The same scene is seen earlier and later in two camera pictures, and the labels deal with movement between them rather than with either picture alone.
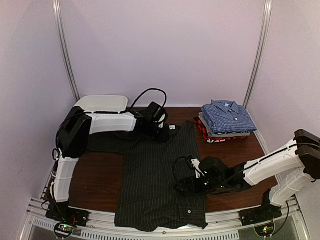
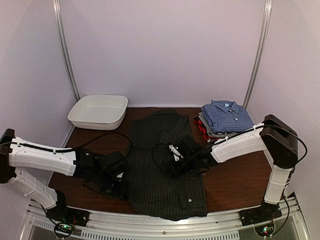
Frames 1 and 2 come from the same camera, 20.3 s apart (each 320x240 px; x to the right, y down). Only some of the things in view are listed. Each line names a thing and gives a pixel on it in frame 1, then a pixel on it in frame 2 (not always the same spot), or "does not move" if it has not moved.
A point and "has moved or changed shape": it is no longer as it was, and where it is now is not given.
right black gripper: (191, 181) → (178, 171)
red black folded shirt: (210, 139) does not move
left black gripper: (162, 138) → (119, 193)
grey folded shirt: (213, 135) does not move
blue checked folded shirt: (226, 116) does not move
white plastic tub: (105, 103) does not move
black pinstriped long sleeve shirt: (146, 199) has moved or changed shape
